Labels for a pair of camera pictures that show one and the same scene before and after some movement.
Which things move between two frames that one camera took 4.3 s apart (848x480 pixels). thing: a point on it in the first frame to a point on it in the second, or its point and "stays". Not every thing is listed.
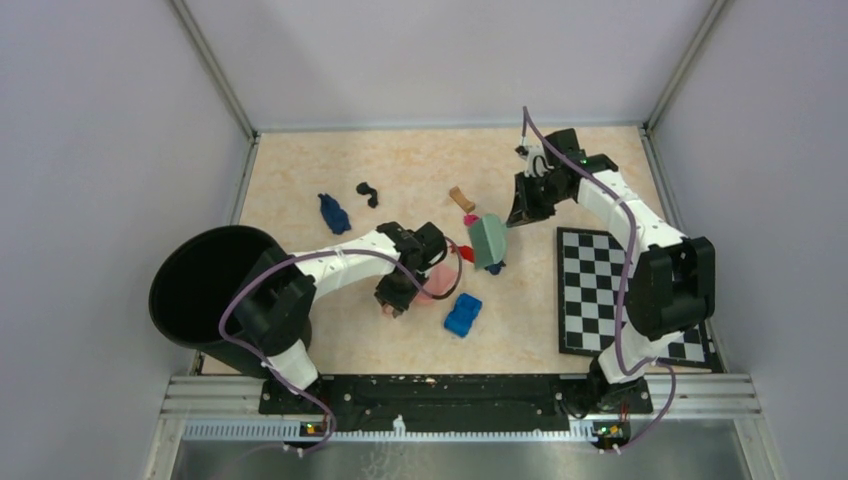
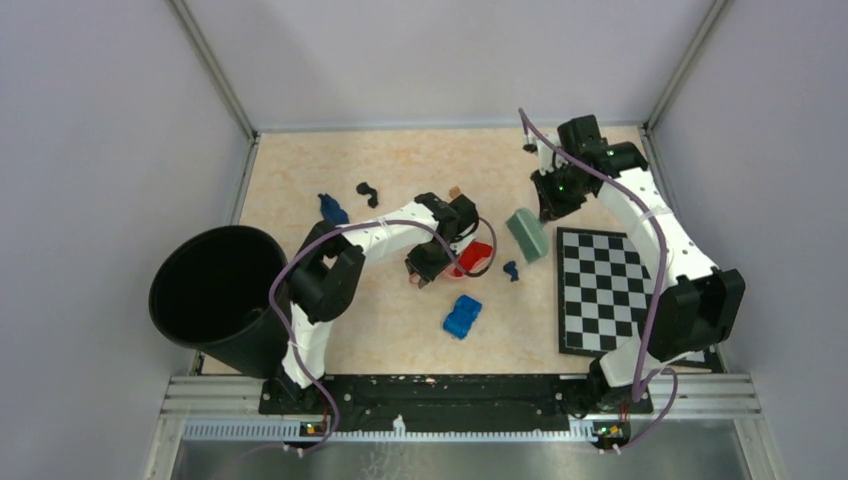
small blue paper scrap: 495,268 to 510,269
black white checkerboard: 592,266 stays
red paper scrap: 467,252 stays
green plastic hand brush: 489,238 to 528,234
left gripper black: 399,301 to 426,272
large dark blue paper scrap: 335,216 stays
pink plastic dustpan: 442,278 to 478,269
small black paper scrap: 364,188 stays
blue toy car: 460,319 stays
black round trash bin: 188,283 stays
